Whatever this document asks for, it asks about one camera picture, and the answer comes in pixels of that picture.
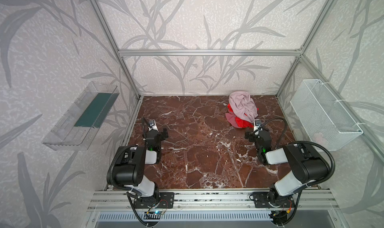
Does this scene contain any pink object in basket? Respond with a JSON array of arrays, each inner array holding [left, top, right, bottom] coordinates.
[[312, 133, 328, 147]]

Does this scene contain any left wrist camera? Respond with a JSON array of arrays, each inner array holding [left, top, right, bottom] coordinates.
[[148, 120, 159, 131]]

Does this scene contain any mauve pink cloth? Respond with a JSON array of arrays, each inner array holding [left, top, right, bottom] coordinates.
[[226, 112, 239, 128]]

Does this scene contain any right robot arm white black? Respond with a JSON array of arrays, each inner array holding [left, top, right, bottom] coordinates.
[[245, 129, 336, 208]]

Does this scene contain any aluminium frame horizontal bar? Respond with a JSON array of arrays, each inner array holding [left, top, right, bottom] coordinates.
[[118, 49, 302, 57]]

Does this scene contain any aluminium front rail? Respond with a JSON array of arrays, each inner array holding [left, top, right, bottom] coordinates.
[[87, 189, 340, 212]]

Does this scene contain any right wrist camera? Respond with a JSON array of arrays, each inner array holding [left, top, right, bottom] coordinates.
[[253, 119, 262, 132]]

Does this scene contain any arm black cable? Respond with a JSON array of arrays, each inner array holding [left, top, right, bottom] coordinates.
[[107, 116, 157, 227], [257, 116, 336, 226]]

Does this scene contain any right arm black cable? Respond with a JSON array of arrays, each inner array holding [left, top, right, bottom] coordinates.
[[257, 116, 336, 226]]

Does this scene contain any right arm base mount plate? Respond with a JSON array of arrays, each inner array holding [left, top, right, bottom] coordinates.
[[249, 191, 295, 209]]

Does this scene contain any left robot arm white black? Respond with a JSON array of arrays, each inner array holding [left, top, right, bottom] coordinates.
[[107, 129, 169, 203]]

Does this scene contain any white wire mesh basket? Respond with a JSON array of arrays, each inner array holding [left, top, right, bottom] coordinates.
[[290, 79, 364, 151]]

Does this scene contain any red cloth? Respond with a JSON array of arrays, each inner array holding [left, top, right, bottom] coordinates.
[[228, 104, 255, 129]]

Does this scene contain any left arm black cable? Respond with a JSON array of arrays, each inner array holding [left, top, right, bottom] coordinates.
[[107, 116, 157, 227]]

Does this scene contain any left aluminium frame post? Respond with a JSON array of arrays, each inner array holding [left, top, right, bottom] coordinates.
[[88, 0, 141, 100]]

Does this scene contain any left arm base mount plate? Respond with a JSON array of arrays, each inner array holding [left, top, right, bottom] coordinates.
[[134, 192, 175, 209]]

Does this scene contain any light pink cloth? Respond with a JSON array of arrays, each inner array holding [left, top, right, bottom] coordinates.
[[229, 91, 258, 123]]

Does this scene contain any clear plastic wall tray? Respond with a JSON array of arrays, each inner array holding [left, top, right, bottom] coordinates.
[[42, 82, 120, 151]]

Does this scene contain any right aluminium frame post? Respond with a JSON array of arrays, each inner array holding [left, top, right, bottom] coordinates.
[[276, 0, 337, 99]]

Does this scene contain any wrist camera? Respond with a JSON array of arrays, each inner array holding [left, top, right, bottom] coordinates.
[[253, 119, 262, 132], [148, 120, 159, 131]]

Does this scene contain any aluminium frame post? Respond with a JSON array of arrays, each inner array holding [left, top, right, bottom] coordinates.
[[88, 0, 141, 100], [276, 0, 337, 99]]

